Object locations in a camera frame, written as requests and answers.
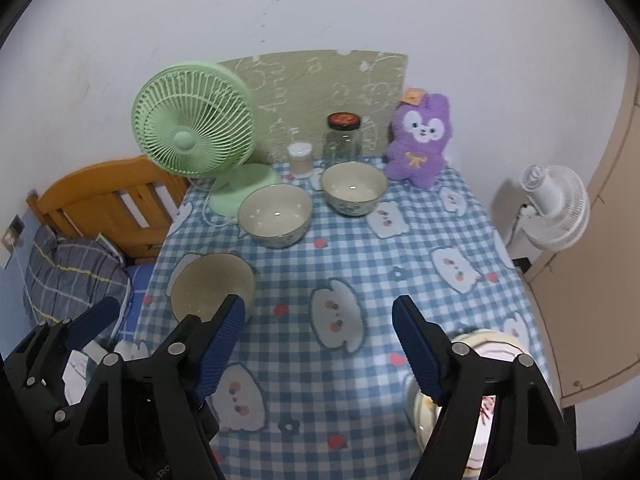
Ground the blue bed sheet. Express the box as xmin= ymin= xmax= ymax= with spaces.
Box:
xmin=120 ymin=264 xmax=157 ymax=341

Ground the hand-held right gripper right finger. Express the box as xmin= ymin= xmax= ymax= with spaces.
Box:
xmin=391 ymin=295 xmax=583 ymax=480

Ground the glass jar with black lid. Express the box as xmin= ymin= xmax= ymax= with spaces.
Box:
xmin=322 ymin=111 xmax=363 ymax=166

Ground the pink-rimmed white plate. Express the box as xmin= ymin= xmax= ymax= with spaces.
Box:
xmin=470 ymin=345 xmax=521 ymax=441

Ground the purple plush toy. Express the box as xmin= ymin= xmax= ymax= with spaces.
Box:
xmin=384 ymin=89 xmax=452 ymax=191

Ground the grey striped blanket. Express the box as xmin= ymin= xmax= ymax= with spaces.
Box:
xmin=22 ymin=225 xmax=133 ymax=328

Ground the wall socket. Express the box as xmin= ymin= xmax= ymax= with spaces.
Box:
xmin=2 ymin=214 xmax=26 ymax=253

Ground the blue checkered tablecloth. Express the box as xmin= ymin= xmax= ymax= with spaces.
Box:
xmin=115 ymin=157 xmax=556 ymax=480

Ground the white garment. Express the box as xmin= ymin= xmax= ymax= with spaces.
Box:
xmin=67 ymin=342 xmax=108 ymax=406

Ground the white floor fan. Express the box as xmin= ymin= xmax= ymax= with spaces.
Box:
xmin=512 ymin=164 xmax=591 ymax=251

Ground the floral ceramic bowl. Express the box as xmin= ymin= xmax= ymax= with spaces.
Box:
xmin=320 ymin=161 xmax=388 ymax=218
xmin=170 ymin=252 xmax=257 ymax=323
xmin=237 ymin=184 xmax=314 ymax=249

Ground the black fan cable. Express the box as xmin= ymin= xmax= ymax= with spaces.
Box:
xmin=507 ymin=204 xmax=531 ymax=248

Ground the green printed wall sticker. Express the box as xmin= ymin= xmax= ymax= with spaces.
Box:
xmin=217 ymin=49 xmax=408 ymax=166

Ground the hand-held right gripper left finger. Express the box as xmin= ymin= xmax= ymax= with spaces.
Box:
xmin=50 ymin=294 xmax=246 ymax=480

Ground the cotton swab container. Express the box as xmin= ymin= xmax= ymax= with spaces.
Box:
xmin=287 ymin=142 xmax=314 ymax=179

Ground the beige door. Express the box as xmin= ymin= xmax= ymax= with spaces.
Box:
xmin=525 ymin=50 xmax=640 ymax=406

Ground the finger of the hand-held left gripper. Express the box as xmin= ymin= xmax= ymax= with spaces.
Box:
xmin=7 ymin=367 xmax=76 ymax=428
xmin=0 ymin=296 xmax=122 ymax=376

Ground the yellow floral plate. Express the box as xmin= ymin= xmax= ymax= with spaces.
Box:
xmin=404 ymin=329 xmax=526 ymax=453

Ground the green desk fan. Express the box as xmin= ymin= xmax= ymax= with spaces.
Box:
xmin=131 ymin=60 xmax=283 ymax=218

